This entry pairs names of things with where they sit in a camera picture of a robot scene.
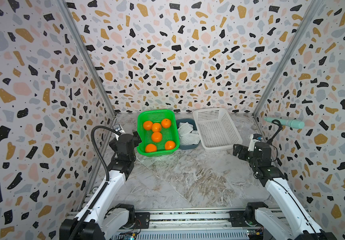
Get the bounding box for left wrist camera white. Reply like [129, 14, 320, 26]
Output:
[113, 124, 125, 140]

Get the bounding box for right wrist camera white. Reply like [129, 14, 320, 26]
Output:
[248, 134, 262, 152]

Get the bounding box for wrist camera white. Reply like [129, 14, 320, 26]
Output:
[248, 134, 262, 152]
[113, 124, 125, 140]

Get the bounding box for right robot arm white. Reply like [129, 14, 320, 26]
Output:
[233, 141, 336, 240]

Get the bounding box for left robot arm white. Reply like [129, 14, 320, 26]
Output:
[59, 130, 141, 240]

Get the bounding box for green plastic mesh basket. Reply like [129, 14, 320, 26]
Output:
[137, 110, 180, 157]

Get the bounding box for white plastic mesh basket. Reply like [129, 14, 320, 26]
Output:
[193, 108, 243, 152]

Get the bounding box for dark teal plastic bin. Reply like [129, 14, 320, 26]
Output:
[176, 118, 199, 150]

